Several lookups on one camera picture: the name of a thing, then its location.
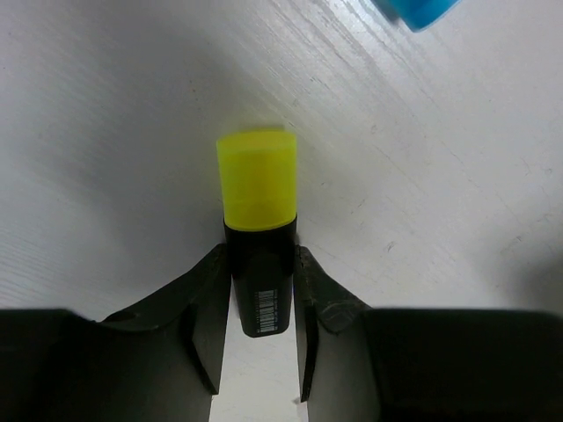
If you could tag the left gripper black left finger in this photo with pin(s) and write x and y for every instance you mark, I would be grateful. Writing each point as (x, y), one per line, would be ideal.
(159, 359)

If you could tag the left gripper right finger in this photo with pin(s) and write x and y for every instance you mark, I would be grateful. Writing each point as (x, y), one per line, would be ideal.
(358, 363)

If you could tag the black yellow highlighter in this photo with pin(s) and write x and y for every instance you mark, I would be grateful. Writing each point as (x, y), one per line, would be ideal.
(257, 170)

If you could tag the black blue highlighter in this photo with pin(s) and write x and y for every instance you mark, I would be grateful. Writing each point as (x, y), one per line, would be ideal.
(417, 15)

